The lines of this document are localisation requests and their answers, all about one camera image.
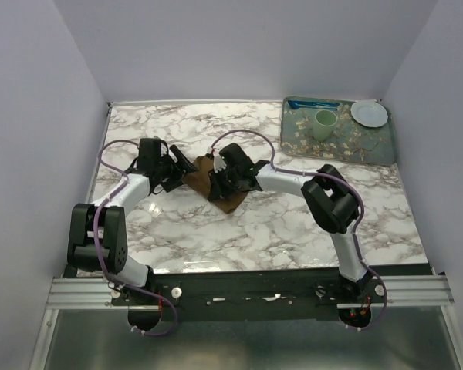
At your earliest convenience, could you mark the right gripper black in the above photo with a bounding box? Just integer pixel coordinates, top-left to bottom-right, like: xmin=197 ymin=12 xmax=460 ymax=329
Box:
xmin=207 ymin=166 xmax=241 ymax=203

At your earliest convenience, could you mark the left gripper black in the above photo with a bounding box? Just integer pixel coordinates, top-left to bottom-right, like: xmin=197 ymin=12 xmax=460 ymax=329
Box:
xmin=156 ymin=144 xmax=199 ymax=192

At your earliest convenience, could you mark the brown cloth napkin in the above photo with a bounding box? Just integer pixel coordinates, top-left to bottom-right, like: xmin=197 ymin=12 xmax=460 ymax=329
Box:
xmin=182 ymin=156 xmax=248 ymax=214

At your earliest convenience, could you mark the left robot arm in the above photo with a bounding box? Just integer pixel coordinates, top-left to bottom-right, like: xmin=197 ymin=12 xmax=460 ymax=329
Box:
xmin=67 ymin=137 xmax=198 ymax=304

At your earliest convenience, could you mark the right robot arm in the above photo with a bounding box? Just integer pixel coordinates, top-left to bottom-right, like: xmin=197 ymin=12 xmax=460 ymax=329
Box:
xmin=206 ymin=143 xmax=370 ymax=302

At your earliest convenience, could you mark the blue plastic utensil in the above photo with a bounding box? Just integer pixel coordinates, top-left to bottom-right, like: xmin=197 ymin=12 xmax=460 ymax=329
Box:
xmin=287 ymin=99 xmax=340 ymax=110

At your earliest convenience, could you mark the light green cup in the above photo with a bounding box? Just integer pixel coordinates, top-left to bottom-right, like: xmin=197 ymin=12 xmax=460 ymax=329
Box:
xmin=313 ymin=109 xmax=338 ymax=142

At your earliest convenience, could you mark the floral blue serving tray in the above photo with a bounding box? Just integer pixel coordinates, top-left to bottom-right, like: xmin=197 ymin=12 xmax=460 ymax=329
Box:
xmin=280 ymin=96 xmax=397 ymax=166

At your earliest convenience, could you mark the small white plate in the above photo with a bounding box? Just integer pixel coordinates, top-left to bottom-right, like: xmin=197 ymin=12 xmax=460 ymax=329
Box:
xmin=350 ymin=100 xmax=388 ymax=128

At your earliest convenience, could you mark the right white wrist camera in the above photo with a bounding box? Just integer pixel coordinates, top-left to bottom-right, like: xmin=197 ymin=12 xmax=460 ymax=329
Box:
xmin=213 ymin=153 xmax=227 ymax=173

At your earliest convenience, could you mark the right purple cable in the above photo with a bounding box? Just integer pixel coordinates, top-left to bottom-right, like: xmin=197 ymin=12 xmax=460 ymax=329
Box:
xmin=210 ymin=129 xmax=390 ymax=332

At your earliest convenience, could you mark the purple cable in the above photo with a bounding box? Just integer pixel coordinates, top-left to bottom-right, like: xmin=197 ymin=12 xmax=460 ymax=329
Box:
xmin=210 ymin=129 xmax=390 ymax=332
xmin=94 ymin=139 xmax=178 ymax=337

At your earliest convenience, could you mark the black mounting base rail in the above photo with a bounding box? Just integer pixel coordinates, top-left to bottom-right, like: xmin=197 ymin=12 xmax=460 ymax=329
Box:
xmin=108 ymin=264 xmax=435 ymax=328

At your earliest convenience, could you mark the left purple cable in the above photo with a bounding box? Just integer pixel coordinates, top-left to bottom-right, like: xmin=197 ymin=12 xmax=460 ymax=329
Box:
xmin=94 ymin=139 xmax=178 ymax=337

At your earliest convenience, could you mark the aluminium extrusion frame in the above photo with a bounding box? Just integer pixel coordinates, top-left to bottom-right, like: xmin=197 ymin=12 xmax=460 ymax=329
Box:
xmin=29 ymin=275 xmax=463 ymax=369

